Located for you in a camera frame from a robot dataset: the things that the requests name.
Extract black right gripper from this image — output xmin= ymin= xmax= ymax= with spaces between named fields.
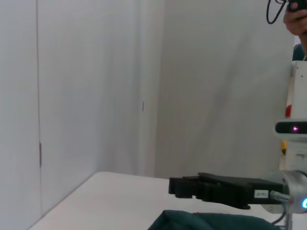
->
xmin=168 ymin=172 xmax=284 ymax=211

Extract dark blue insulated lunch bag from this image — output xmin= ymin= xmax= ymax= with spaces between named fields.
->
xmin=148 ymin=209 xmax=290 ymax=230

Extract black handheld controller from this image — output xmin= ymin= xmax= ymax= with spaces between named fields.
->
xmin=286 ymin=0 xmax=301 ymax=12

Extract person's bare hand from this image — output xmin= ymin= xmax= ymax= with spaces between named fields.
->
xmin=283 ymin=4 xmax=307 ymax=37

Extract silver cylindrical plug stub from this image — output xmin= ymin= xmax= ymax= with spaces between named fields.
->
xmin=269 ymin=190 xmax=291 ymax=200

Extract yellow torso sticker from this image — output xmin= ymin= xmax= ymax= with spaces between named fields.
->
xmin=280 ymin=139 xmax=288 ymax=157

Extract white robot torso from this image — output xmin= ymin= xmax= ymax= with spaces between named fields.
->
xmin=279 ymin=60 xmax=307 ymax=171

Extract teal person shirt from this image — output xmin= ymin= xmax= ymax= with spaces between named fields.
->
xmin=292 ymin=43 xmax=307 ymax=62

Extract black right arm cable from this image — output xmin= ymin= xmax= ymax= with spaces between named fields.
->
xmin=272 ymin=195 xmax=294 ymax=226

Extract grey robot head camera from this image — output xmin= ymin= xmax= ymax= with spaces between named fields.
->
xmin=274 ymin=118 xmax=307 ymax=140

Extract black controller cable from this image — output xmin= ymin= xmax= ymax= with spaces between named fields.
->
xmin=265 ymin=0 xmax=288 ymax=25

